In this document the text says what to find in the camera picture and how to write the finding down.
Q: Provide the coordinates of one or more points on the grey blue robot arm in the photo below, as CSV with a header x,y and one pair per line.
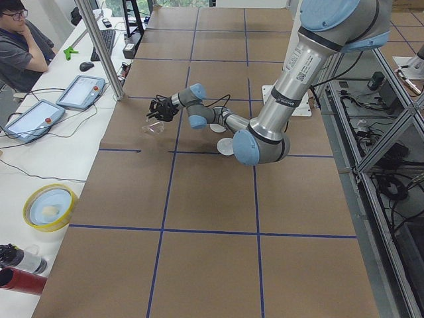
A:
x,y
326,28

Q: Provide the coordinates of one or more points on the clear bottle black cap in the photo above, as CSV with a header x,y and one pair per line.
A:
x,y
15,257

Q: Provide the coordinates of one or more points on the teach pendant tablet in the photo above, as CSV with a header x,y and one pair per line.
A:
x,y
81,93
35,122

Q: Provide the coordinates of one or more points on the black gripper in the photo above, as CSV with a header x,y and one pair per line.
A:
x,y
164,108

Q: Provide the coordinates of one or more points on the green plastic tool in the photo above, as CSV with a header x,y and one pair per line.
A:
x,y
69,51

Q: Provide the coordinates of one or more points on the aluminium frame post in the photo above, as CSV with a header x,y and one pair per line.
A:
x,y
97,40

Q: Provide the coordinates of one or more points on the black box on table edge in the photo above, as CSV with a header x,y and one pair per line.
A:
x,y
131,45

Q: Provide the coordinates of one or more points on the aluminium side frame rack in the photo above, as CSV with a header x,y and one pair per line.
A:
x,y
373,113

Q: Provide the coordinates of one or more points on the clear glass funnel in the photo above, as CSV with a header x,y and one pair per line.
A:
x,y
153,127

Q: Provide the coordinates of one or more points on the red cylinder bottle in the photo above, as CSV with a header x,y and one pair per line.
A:
x,y
20,281

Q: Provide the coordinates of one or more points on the far teach pendant tablet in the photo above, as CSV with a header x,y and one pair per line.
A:
x,y
81,93

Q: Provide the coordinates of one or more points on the white ceramic lid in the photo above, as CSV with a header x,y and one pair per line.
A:
x,y
225,146

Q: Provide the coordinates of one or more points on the black computer mouse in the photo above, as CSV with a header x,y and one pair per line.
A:
x,y
85,66

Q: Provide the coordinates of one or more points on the seated person in grey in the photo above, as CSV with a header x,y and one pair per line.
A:
x,y
26,52

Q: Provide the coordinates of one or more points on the near teach pendant tablet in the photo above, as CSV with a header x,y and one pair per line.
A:
x,y
35,122

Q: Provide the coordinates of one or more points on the yellow rimmed bowl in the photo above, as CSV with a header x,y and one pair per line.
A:
x,y
50,208

